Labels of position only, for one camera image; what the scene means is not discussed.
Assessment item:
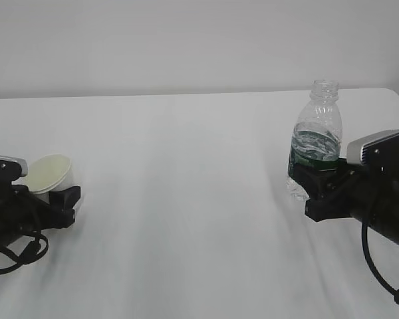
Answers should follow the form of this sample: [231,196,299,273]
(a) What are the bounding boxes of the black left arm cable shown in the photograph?
[0,199,50,275]

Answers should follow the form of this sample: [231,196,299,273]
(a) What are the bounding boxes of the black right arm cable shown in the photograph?
[361,212,399,306]

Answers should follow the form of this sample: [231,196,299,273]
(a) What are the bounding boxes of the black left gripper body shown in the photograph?
[0,182,41,249]

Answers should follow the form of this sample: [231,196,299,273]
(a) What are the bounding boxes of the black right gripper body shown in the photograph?
[305,168,399,245]

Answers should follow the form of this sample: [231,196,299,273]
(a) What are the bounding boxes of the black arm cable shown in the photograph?
[361,212,399,306]
[0,199,50,275]

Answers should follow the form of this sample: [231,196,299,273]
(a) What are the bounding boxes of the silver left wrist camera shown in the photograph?
[0,156,28,182]

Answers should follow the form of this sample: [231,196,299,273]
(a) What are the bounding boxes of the white paper cup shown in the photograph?
[18,154,74,203]

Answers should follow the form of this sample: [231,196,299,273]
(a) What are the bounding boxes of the clear green-label water bottle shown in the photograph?
[287,79,342,201]

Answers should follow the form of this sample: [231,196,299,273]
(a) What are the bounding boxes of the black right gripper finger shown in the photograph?
[332,158,356,186]
[292,164,329,199]

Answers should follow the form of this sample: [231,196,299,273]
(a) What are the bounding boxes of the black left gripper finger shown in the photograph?
[29,185,81,229]
[11,185,32,199]

